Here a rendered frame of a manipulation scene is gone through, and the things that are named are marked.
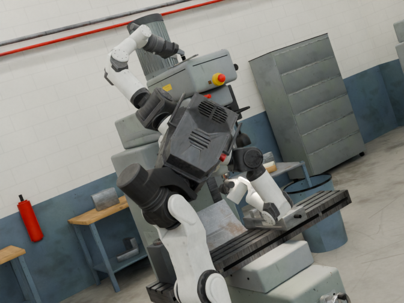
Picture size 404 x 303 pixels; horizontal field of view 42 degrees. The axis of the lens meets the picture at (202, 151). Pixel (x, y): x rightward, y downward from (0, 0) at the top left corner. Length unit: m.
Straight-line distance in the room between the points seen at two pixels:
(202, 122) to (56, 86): 4.96
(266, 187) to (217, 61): 0.67
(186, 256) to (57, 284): 4.83
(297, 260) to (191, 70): 1.06
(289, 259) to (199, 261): 0.72
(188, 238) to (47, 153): 4.87
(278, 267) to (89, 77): 4.90
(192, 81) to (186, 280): 0.92
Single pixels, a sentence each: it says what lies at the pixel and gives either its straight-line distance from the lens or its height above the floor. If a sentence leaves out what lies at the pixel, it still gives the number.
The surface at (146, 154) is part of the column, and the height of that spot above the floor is 1.51.
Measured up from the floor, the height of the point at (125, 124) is 1.71.
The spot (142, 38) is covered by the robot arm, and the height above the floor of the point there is 2.06.
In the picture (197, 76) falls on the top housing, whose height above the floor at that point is 1.80.
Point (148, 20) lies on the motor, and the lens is 2.84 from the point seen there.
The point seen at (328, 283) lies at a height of 0.70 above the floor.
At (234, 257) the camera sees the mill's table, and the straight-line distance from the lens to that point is 2.61.
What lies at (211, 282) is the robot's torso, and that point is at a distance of 2.01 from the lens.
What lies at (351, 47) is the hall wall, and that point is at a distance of 9.84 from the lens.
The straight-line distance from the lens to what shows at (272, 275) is 2.58.
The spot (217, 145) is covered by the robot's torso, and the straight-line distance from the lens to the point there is 2.00.
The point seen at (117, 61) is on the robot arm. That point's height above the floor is 1.97.
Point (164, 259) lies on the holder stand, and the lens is 2.49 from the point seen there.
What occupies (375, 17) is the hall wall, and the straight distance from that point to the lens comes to 10.08.
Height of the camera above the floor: 1.70
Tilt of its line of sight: 5 degrees down
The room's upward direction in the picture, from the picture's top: 20 degrees counter-clockwise
